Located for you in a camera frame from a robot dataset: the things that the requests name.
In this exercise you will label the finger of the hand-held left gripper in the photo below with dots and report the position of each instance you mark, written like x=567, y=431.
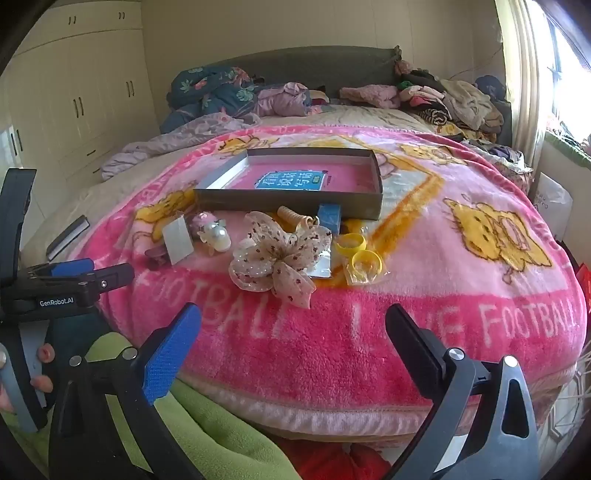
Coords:
x=71, y=267
x=113, y=279

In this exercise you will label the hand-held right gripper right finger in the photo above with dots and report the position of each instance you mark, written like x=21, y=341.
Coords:
x=413, y=350

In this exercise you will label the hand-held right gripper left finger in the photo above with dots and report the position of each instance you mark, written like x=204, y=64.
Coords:
x=171, y=355

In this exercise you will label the white card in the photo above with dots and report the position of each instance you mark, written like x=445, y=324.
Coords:
x=178, y=240

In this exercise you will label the spotted fabric bow hair accessory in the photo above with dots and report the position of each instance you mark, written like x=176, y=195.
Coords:
x=277, y=258

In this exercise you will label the small blue box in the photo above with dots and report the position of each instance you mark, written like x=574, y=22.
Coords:
x=328, y=217

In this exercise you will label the shallow cardboard box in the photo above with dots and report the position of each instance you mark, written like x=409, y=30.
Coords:
x=286, y=203

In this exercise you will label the person's left hand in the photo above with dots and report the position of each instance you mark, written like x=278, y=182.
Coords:
x=44, y=384

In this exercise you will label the black notebook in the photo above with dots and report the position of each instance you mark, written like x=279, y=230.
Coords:
x=69, y=235

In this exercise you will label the beige bed sheet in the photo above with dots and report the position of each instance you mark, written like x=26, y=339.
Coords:
x=92, y=203

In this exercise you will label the dark blue pants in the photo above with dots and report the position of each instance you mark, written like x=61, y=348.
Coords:
x=74, y=337

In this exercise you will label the pink printed blanket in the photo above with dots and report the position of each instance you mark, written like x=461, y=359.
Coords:
x=415, y=277

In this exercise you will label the green fleece cloth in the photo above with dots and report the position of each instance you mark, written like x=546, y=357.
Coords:
x=221, y=438

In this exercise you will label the red cloth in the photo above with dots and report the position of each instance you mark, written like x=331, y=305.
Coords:
x=332, y=461

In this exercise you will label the light purple quilt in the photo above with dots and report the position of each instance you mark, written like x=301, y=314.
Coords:
x=184, y=131

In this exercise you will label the cream wardrobe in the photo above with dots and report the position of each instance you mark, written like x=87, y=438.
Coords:
x=83, y=83

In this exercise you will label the white plastic bag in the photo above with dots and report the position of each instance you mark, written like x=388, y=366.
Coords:
x=551, y=203

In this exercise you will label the floral fabric bundle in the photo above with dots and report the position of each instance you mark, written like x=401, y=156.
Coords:
x=508, y=166

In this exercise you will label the dark floral duvet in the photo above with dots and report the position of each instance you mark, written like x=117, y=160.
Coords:
x=207, y=92

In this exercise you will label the pink purple jacket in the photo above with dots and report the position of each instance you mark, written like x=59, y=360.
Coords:
x=286, y=99

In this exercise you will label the pile of clothes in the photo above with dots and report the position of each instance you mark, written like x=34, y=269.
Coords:
x=461, y=104

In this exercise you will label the green windowsill cloth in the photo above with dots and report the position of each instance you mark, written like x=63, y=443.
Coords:
x=568, y=147

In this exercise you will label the pink fleece garment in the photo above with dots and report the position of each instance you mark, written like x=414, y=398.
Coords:
x=369, y=94

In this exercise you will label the grey bed headboard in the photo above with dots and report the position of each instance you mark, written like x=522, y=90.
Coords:
x=300, y=64

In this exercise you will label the cream curtain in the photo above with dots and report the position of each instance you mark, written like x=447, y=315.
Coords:
x=526, y=69

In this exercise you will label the window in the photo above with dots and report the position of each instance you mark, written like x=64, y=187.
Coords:
x=570, y=60

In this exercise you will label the light wicker frame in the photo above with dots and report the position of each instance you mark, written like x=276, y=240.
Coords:
x=577, y=415

